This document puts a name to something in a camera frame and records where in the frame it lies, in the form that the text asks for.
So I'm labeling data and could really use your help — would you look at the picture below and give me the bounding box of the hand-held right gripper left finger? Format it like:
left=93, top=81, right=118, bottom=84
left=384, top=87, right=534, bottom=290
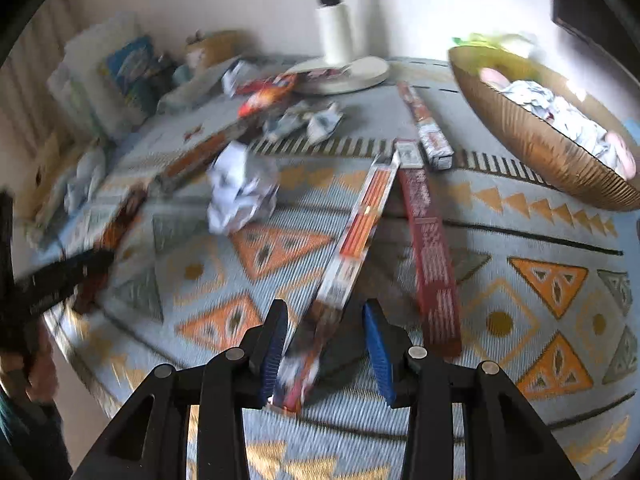
left=72, top=299, right=290, bottom=480

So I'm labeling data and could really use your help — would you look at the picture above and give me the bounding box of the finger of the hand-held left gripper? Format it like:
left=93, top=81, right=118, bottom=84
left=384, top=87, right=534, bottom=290
left=17, top=249, right=117, bottom=317

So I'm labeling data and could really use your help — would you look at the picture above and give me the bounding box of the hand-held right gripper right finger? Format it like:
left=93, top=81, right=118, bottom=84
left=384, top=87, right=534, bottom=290
left=362, top=299, right=583, bottom=480

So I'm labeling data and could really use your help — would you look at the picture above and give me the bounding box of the long dark red box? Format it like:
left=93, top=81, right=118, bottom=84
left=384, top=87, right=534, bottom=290
left=394, top=139, right=463, bottom=358

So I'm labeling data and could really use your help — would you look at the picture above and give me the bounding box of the long orange pencil box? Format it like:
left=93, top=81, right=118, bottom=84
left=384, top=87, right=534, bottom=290
left=272, top=152, right=401, bottom=413

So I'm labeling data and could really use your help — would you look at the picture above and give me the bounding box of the large white paper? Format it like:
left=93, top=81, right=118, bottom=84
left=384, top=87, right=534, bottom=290
left=206, top=141, right=280, bottom=235

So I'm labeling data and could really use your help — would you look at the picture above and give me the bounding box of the long orange-edged box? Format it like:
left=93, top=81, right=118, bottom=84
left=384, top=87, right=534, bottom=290
left=102, top=110, right=271, bottom=193

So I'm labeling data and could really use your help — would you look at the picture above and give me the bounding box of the long red white box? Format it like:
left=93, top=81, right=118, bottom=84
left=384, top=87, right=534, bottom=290
left=397, top=81, right=455, bottom=171

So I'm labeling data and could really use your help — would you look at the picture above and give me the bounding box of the small printed paper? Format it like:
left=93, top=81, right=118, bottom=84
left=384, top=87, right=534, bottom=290
left=221, top=60, right=262, bottom=97
left=306, top=101, right=346, bottom=144
left=262, top=109, right=312, bottom=142

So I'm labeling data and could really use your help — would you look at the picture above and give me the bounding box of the golden ribbed bowl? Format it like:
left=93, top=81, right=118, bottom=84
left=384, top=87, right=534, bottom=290
left=448, top=45, right=640, bottom=212

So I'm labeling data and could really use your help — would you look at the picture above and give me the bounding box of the red orange snack packet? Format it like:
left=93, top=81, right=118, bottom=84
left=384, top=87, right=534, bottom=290
left=235, top=74, right=301, bottom=118

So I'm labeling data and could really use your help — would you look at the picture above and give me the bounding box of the pile of white papers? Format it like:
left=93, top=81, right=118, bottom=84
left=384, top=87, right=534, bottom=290
left=479, top=66, right=639, bottom=181

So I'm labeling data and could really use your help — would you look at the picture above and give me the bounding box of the person's left forearm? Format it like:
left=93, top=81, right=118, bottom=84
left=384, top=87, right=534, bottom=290
left=0, top=387, right=75, bottom=480

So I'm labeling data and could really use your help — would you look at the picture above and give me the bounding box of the person's left hand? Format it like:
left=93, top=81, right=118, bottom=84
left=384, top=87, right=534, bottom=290
left=14, top=326, right=57, bottom=405

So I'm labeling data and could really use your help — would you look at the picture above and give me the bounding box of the pale crumpled cloth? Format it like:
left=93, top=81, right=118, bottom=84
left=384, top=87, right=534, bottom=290
left=62, top=145, right=109, bottom=217

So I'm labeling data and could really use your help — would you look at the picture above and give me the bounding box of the patterned grey table mat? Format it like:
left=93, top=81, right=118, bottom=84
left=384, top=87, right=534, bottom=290
left=30, top=55, right=640, bottom=480

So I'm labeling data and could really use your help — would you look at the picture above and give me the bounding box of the tissue roll pack blue label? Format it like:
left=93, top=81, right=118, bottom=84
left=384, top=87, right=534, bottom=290
left=47, top=10, right=161, bottom=138

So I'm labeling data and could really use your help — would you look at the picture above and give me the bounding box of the small tan box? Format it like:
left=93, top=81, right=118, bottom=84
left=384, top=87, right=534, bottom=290
left=184, top=30, right=242, bottom=69

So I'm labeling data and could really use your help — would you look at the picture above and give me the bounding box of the green tissue pack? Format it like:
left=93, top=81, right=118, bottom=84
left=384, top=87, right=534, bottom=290
left=452, top=31, right=540, bottom=61

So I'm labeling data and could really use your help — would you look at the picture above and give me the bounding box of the white desk lamp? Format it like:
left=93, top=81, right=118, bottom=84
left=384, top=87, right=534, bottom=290
left=292, top=0, right=391, bottom=96

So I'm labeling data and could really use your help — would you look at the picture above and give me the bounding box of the black wall television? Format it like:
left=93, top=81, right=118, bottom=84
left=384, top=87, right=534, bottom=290
left=549, top=0, right=640, bottom=61

